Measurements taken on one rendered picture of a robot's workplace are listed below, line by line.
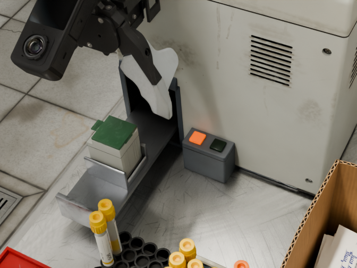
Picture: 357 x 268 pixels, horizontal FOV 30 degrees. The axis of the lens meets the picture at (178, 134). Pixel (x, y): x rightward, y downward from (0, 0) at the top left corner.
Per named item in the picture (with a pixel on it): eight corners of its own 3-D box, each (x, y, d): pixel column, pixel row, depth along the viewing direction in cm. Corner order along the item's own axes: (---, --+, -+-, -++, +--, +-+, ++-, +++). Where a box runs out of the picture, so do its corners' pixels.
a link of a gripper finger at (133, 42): (172, 74, 66) (119, 2, 62) (164, 84, 65) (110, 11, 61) (142, 82, 69) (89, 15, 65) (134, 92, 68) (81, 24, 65)
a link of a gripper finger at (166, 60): (209, 84, 71) (159, 16, 67) (183, 122, 68) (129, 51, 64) (188, 89, 73) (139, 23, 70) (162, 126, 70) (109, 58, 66)
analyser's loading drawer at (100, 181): (147, 102, 91) (144, 75, 87) (190, 118, 88) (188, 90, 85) (61, 215, 79) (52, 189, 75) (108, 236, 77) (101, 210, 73)
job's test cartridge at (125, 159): (111, 149, 83) (103, 114, 78) (144, 161, 81) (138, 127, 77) (93, 172, 81) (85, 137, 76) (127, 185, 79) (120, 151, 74)
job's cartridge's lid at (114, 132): (103, 115, 78) (103, 112, 78) (138, 128, 77) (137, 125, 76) (85, 138, 76) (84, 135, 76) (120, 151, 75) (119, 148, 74)
